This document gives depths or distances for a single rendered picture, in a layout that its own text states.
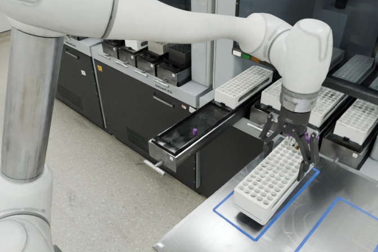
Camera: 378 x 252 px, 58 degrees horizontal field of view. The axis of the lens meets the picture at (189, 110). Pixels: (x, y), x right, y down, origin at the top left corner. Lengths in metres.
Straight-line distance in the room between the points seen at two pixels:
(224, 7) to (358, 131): 0.69
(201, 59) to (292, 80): 0.85
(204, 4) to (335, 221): 0.97
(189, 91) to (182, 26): 1.02
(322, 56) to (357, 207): 0.47
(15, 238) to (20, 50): 0.38
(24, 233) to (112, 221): 1.24
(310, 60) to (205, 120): 0.63
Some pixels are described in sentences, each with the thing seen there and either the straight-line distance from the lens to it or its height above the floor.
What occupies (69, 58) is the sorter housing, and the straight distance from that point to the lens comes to 2.49.
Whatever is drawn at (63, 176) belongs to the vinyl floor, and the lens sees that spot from 2.37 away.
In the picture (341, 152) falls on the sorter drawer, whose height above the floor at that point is 0.78.
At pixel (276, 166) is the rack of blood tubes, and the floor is 0.91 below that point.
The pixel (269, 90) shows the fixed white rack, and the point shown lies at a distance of 1.42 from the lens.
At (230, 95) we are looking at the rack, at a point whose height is 0.86.
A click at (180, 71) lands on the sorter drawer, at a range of 1.66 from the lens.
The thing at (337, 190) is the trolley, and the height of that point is 0.82.
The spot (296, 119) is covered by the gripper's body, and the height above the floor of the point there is 1.08.
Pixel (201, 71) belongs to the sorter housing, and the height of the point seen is 0.81.
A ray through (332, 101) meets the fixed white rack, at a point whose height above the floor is 0.87.
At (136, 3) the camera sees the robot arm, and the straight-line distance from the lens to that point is 0.58.
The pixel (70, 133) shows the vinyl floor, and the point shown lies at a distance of 2.72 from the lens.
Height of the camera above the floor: 1.58
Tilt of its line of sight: 34 degrees down
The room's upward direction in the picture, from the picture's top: 1 degrees counter-clockwise
